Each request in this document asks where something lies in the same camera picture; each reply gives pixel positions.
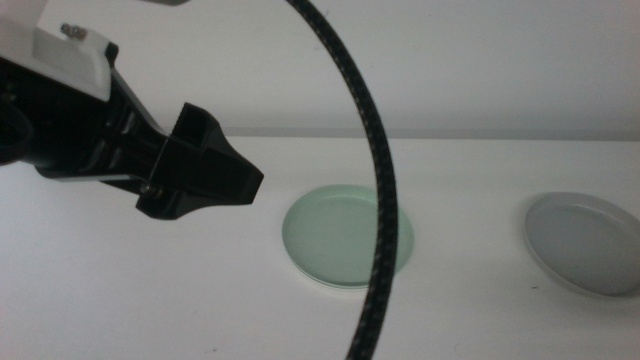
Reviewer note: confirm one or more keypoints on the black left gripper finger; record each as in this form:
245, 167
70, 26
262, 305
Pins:
200, 192
210, 155

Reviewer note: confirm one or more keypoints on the pale green shallow bowl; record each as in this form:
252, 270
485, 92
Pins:
330, 235

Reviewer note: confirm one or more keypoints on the grey shallow bowl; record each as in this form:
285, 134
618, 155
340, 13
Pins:
585, 245

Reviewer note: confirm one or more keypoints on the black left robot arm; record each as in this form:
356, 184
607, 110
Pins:
12, 135

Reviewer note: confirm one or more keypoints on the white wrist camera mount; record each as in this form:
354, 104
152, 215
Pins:
70, 65

